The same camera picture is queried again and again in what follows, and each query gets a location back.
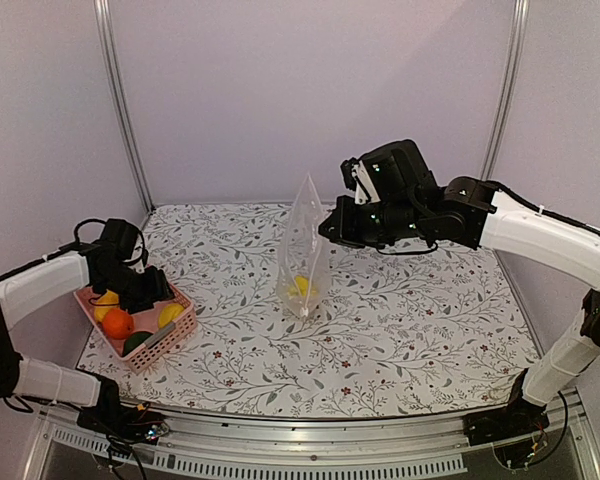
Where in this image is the pink plastic basket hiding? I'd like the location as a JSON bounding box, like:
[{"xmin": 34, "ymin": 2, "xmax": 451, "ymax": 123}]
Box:
[{"xmin": 74, "ymin": 284, "xmax": 197, "ymax": 374}]

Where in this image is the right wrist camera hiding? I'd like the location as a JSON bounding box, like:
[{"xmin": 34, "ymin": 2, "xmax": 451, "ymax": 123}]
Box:
[{"xmin": 340, "ymin": 158, "xmax": 380, "ymax": 205}]

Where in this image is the clear zip top bag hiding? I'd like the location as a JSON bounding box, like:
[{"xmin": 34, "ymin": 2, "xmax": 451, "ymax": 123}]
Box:
[{"xmin": 276, "ymin": 174, "xmax": 331, "ymax": 319}]

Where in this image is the green avocado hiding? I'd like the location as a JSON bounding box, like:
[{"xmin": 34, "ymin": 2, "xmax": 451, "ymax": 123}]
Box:
[{"xmin": 122, "ymin": 331, "xmax": 153, "ymax": 357}]

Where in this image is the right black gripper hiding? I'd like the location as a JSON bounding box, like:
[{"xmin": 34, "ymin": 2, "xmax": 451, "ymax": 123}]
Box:
[{"xmin": 319, "ymin": 194, "xmax": 424, "ymax": 249}]

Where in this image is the aluminium frame post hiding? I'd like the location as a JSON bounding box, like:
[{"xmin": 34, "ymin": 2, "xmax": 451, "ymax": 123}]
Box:
[
  {"xmin": 93, "ymin": 0, "xmax": 155, "ymax": 214},
  {"xmin": 480, "ymin": 0, "xmax": 530, "ymax": 180}
]

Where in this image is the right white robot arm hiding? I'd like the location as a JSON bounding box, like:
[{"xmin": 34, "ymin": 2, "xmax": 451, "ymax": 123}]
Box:
[{"xmin": 319, "ymin": 139, "xmax": 600, "ymax": 445}]

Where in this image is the yellow mango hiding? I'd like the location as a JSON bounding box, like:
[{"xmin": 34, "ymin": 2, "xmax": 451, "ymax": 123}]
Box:
[
  {"xmin": 158, "ymin": 303, "xmax": 185, "ymax": 329},
  {"xmin": 93, "ymin": 290, "xmax": 119, "ymax": 323}
]

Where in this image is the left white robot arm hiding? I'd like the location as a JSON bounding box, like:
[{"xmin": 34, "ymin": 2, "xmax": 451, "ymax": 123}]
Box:
[{"xmin": 0, "ymin": 219, "xmax": 174, "ymax": 442}]

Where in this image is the orange fruit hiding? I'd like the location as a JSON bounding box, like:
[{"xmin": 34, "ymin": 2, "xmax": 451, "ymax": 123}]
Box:
[{"xmin": 101, "ymin": 308, "xmax": 135, "ymax": 340}]

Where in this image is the left aluminium frame post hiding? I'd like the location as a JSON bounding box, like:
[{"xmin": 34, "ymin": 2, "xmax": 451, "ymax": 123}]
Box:
[{"xmin": 93, "ymin": 0, "xmax": 155, "ymax": 214}]

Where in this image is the front aluminium rail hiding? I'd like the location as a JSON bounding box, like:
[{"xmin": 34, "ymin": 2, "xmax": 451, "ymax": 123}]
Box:
[{"xmin": 23, "ymin": 390, "xmax": 600, "ymax": 479}]

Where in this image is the right aluminium frame post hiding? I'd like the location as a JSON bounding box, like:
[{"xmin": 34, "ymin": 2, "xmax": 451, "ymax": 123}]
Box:
[{"xmin": 480, "ymin": 0, "xmax": 530, "ymax": 180}]

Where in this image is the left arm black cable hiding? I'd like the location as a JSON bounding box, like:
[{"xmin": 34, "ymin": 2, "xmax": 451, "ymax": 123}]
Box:
[{"xmin": 73, "ymin": 217, "xmax": 149, "ymax": 266}]

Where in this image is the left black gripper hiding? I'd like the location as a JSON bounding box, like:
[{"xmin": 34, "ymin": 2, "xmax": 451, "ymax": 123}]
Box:
[{"xmin": 98, "ymin": 263, "xmax": 176, "ymax": 314}]

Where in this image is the yellow banana bunch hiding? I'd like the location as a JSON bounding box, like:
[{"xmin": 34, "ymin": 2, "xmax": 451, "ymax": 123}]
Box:
[{"xmin": 286, "ymin": 275, "xmax": 319, "ymax": 299}]

